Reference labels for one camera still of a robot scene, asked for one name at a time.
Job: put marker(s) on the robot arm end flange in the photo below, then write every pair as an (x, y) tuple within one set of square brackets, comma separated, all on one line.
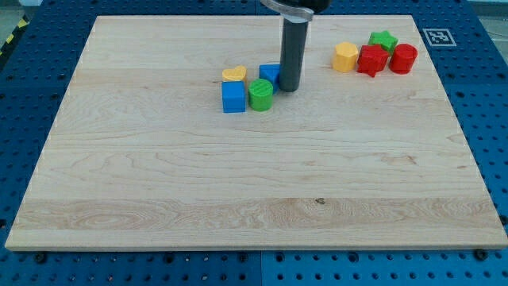
[(297, 11)]

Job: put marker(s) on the yellow hexagon block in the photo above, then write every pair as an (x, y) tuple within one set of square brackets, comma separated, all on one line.
[(345, 57)]

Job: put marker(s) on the red star block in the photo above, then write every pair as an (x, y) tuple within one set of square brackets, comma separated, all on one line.
[(372, 59)]

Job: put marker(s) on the green star block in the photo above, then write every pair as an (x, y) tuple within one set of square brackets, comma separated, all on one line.
[(385, 39)]

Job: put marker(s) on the green cylinder block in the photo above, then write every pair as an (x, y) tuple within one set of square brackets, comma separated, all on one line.
[(260, 93)]

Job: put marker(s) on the blue cube block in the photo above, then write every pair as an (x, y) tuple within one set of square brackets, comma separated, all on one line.
[(233, 97)]

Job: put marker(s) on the yellow heart block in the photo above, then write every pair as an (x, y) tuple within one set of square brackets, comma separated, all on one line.
[(239, 73)]

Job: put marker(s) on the blue pentagon block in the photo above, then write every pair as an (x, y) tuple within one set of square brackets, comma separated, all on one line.
[(271, 73)]

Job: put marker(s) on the wooden board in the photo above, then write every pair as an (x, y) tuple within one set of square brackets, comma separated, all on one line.
[(141, 156)]

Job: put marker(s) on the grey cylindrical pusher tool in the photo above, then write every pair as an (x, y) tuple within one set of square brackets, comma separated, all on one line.
[(291, 56)]

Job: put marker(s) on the red cylinder block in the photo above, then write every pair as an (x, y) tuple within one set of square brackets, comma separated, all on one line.
[(403, 58)]

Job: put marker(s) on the fiducial marker tag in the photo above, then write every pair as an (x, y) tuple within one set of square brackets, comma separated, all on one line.
[(439, 37)]

